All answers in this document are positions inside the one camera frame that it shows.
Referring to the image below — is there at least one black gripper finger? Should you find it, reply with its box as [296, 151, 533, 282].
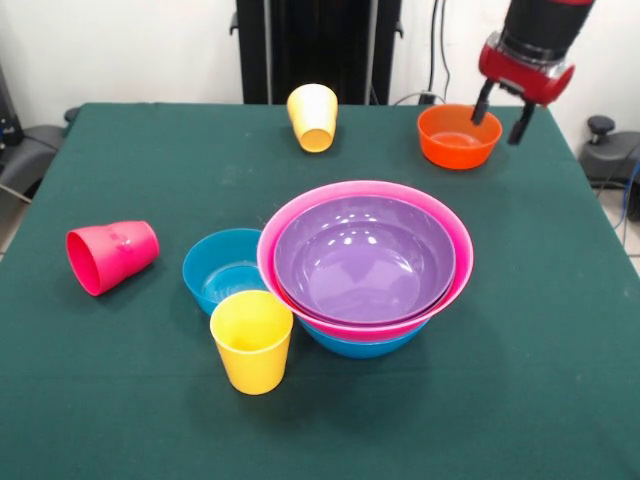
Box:
[507, 102, 536, 146]
[470, 79, 495, 125]

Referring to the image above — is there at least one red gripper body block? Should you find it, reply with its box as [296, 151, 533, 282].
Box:
[477, 32, 576, 107]

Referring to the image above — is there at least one small orange plastic bowl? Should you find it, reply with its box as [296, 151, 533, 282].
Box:
[417, 103, 503, 171]

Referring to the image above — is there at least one pink plastic bowl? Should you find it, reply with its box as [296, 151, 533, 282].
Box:
[256, 179, 475, 343]

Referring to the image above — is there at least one purple plastic bowl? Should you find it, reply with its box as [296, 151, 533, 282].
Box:
[273, 195, 457, 321]
[275, 269, 457, 328]

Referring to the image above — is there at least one small blue plastic bowl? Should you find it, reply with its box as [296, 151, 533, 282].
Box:
[182, 228, 269, 317]

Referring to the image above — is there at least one black equipment base with knob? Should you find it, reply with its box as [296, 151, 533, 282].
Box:
[578, 115, 640, 189]

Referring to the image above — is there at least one yellow plastic cup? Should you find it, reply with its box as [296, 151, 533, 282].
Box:
[209, 290, 295, 396]
[286, 83, 339, 136]
[297, 127, 336, 154]

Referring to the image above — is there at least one large blue plastic bowl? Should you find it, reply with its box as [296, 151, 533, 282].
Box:
[299, 319, 429, 359]

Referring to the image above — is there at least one dark green tablecloth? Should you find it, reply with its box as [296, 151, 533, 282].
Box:
[0, 102, 640, 480]

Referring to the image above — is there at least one red plastic cup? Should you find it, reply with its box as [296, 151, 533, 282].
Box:
[65, 220, 161, 298]

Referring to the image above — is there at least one black padded equipment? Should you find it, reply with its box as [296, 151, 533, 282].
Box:
[0, 124, 69, 201]

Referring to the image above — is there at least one dark device box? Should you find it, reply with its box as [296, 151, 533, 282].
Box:
[0, 64, 21, 147]

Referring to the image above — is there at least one grey cable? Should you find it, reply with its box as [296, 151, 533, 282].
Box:
[391, 91, 448, 107]

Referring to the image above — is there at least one black wall cable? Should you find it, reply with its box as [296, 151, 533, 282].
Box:
[427, 0, 439, 97]
[438, 0, 452, 100]

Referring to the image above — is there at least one blue cable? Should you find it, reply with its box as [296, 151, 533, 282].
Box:
[617, 159, 640, 246]

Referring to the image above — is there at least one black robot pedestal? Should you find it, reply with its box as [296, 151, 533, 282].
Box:
[229, 0, 404, 106]

